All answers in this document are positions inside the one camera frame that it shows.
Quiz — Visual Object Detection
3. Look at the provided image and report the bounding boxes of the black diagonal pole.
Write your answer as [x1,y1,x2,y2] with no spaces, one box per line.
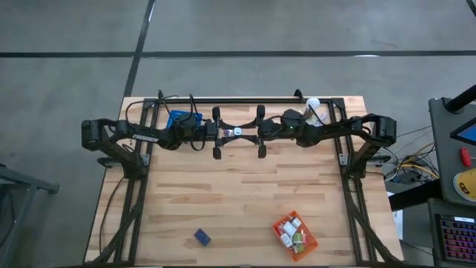
[444,84,476,115]

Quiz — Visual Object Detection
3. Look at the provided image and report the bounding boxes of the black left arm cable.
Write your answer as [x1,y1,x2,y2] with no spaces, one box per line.
[124,93,209,152]

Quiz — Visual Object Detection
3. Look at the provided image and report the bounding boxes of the black clamp foot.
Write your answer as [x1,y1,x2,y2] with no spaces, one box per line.
[366,155,391,168]
[97,156,123,169]

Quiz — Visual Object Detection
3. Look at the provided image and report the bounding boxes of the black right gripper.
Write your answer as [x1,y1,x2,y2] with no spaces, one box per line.
[239,104,278,160]

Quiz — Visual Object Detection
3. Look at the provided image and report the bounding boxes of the navy blue flat box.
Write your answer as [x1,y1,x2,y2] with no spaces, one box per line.
[193,228,212,247]

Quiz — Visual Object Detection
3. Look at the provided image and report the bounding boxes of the white paper sheet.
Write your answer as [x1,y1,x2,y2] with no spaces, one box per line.
[386,191,405,241]

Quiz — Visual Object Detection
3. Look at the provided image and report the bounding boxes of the yellow round device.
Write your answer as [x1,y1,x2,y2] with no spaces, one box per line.
[452,167,476,204]

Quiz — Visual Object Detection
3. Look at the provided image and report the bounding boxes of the black cart beam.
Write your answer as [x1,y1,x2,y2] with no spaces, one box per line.
[387,179,446,212]

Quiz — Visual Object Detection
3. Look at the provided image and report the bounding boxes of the tablet screen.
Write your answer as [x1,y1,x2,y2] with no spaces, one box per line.
[450,118,476,147]

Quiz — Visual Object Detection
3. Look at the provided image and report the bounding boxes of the red oval object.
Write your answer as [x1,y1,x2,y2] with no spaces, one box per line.
[460,147,473,168]

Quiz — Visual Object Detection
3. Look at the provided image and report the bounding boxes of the white bulb and wrappers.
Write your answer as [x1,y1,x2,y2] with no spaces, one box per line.
[304,97,328,126]

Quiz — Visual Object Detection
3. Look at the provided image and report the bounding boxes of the backlit keyboard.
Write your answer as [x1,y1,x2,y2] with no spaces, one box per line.
[434,214,476,264]

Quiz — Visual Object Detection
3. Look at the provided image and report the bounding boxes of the tangled floor cables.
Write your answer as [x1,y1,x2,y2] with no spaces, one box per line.
[382,125,442,185]

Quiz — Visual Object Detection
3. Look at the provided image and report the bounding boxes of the blue plastic basket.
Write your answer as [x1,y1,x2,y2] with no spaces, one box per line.
[167,109,204,130]

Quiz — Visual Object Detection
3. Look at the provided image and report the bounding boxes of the grey metal stand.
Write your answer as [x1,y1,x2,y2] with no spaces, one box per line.
[0,163,61,268]

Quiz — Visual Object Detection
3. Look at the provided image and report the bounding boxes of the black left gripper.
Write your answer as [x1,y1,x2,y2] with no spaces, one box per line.
[202,106,241,161]

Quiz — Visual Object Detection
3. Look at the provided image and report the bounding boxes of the orange plastic basket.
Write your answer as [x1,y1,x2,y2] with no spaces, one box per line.
[272,210,320,263]

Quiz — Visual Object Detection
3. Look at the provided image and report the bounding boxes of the grey equipment cart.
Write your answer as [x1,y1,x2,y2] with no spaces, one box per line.
[427,96,476,268]

